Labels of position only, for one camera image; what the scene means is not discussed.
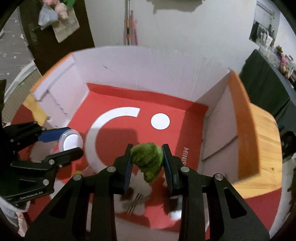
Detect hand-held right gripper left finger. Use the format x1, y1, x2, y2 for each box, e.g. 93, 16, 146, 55
24, 144, 134, 241

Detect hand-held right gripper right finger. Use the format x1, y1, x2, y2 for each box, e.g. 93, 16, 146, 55
161, 144, 271, 241

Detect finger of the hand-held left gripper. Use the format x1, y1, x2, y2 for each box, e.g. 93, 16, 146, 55
3, 121, 71, 153
10, 148, 84, 186

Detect clear round plastic container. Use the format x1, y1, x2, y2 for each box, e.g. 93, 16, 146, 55
58, 129, 83, 151

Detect white plush toy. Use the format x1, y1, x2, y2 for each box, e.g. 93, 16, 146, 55
114, 176, 153, 216

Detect green plush toy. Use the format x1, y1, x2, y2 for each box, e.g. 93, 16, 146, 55
131, 142, 164, 183

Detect black and white cylinder toy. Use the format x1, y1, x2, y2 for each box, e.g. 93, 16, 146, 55
169, 195, 183, 220

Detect orange cardboard box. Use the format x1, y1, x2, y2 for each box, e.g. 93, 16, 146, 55
30, 45, 262, 241

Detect red knitted mat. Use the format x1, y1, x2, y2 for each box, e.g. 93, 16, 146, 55
10, 102, 282, 241

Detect dark wooden door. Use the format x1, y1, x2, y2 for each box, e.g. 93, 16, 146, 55
18, 0, 95, 75

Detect clear plastic bag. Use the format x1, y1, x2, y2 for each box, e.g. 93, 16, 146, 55
38, 5, 58, 29

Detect side table with green cloth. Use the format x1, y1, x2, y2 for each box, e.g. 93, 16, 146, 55
239, 49, 296, 126

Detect pink sticks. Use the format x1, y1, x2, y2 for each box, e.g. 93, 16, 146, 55
130, 10, 139, 45

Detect mop pole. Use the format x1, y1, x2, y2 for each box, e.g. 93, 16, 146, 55
125, 0, 131, 45

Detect cluster of small table items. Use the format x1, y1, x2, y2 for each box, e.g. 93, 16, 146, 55
259, 44, 296, 81

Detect door handle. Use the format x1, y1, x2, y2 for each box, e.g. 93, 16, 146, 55
29, 23, 38, 44

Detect wall mirror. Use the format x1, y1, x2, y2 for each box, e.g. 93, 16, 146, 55
248, 7, 280, 49

